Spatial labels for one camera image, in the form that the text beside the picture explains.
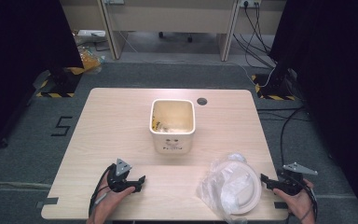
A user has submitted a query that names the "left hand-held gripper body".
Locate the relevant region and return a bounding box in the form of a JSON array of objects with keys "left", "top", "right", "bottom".
[{"left": 106, "top": 158, "right": 138, "bottom": 194}]

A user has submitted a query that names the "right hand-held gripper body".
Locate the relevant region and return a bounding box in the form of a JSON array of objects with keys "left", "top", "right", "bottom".
[{"left": 275, "top": 161, "right": 319, "bottom": 197}]

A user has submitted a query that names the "cream square bin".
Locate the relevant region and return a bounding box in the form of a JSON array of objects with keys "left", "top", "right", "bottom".
[{"left": 149, "top": 98, "right": 197, "bottom": 155}]

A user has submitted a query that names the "clear plastic bag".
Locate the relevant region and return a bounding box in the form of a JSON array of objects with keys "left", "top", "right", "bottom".
[{"left": 196, "top": 151, "right": 256, "bottom": 224}]

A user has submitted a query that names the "person's left hand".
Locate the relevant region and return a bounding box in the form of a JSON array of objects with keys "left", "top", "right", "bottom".
[{"left": 95, "top": 172, "right": 136, "bottom": 217}]

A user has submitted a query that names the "person's right hand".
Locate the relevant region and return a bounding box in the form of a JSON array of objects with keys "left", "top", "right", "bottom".
[{"left": 272, "top": 178, "right": 317, "bottom": 224}]

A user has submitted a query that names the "stand base with hazard tape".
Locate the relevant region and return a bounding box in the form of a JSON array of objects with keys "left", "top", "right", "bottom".
[
  {"left": 34, "top": 65, "right": 84, "bottom": 99},
  {"left": 250, "top": 63, "right": 296, "bottom": 102}
]

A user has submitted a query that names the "black curtain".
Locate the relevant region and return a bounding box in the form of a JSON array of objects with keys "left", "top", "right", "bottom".
[
  {"left": 268, "top": 0, "right": 358, "bottom": 224},
  {"left": 0, "top": 0, "right": 85, "bottom": 157}
]

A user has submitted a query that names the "yellow plastic bag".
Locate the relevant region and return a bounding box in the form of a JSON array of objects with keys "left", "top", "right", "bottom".
[{"left": 76, "top": 46, "right": 105, "bottom": 75}]

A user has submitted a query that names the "white flat box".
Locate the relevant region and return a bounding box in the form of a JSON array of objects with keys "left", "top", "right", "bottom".
[{"left": 76, "top": 29, "right": 107, "bottom": 38}]

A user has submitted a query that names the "beige desk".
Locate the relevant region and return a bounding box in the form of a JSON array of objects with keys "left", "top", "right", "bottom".
[{"left": 59, "top": 0, "right": 288, "bottom": 63}]

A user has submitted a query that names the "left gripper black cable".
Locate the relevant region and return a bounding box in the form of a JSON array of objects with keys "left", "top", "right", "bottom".
[{"left": 88, "top": 163, "right": 116, "bottom": 217}]

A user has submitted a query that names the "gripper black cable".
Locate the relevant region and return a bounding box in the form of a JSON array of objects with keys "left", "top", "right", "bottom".
[
  {"left": 287, "top": 173, "right": 319, "bottom": 223},
  {"left": 88, "top": 163, "right": 116, "bottom": 217}
]

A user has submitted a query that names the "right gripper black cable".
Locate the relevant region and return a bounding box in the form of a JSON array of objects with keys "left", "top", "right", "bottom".
[{"left": 287, "top": 173, "right": 319, "bottom": 223}]

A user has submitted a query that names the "black floor cable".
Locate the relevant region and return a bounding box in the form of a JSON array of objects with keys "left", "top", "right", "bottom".
[{"left": 256, "top": 105, "right": 311, "bottom": 166}]

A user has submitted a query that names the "bundle of black cables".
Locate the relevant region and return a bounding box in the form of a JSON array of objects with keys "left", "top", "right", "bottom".
[{"left": 232, "top": 1, "right": 278, "bottom": 70}]

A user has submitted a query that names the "white wall socket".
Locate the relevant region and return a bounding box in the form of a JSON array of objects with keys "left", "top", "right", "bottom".
[{"left": 239, "top": 0, "right": 262, "bottom": 9}]

